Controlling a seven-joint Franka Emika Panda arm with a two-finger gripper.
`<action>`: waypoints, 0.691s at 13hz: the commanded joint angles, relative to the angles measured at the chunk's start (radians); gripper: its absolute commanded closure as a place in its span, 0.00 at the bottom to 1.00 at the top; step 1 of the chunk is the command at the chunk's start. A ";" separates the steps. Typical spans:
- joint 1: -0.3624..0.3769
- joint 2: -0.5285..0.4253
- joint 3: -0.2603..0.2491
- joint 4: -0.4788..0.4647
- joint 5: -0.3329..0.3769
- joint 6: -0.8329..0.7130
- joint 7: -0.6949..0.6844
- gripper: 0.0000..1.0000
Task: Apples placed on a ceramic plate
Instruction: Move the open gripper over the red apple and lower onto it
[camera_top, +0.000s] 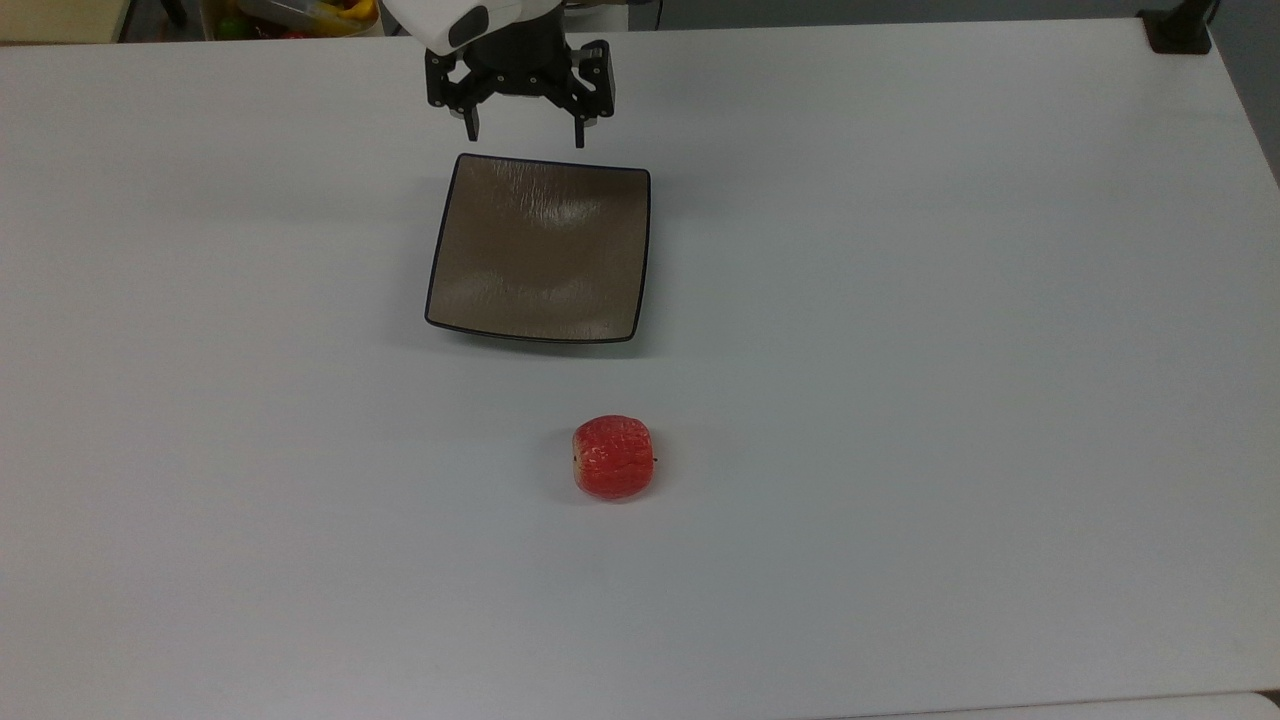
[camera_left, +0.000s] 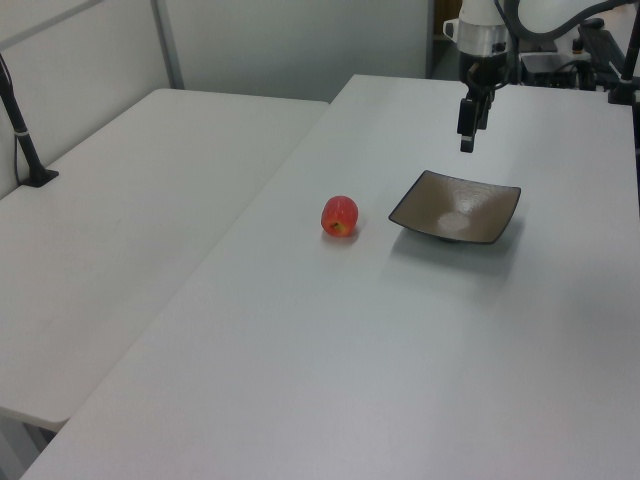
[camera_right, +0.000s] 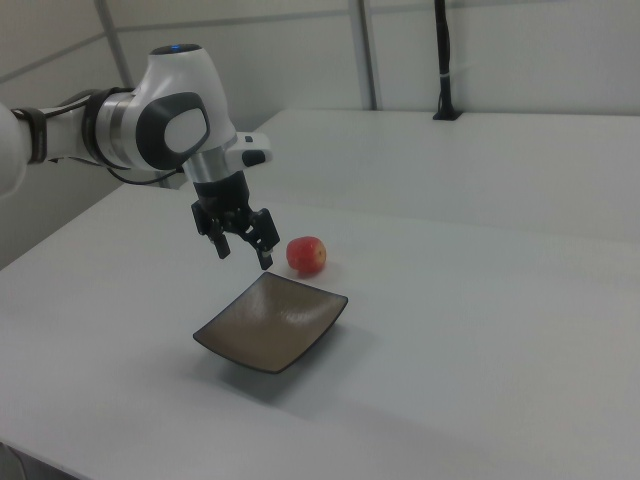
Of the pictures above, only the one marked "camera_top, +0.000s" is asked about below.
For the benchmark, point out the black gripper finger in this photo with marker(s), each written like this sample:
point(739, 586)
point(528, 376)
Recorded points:
point(594, 85)
point(445, 85)

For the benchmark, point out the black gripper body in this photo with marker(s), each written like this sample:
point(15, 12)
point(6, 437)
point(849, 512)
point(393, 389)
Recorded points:
point(520, 60)

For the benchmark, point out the red apple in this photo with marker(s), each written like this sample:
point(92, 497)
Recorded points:
point(613, 458)

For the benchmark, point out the square brown ceramic plate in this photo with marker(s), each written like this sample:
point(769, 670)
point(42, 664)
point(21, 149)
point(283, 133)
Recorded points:
point(545, 250)

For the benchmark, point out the bin of colourful toy fruit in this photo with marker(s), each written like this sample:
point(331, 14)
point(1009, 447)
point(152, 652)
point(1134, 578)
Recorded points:
point(300, 15)

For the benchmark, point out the beige wooden furniture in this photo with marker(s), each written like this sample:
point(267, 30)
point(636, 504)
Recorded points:
point(60, 18)

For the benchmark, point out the black table clamp mount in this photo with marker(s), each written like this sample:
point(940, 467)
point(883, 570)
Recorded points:
point(1178, 30)

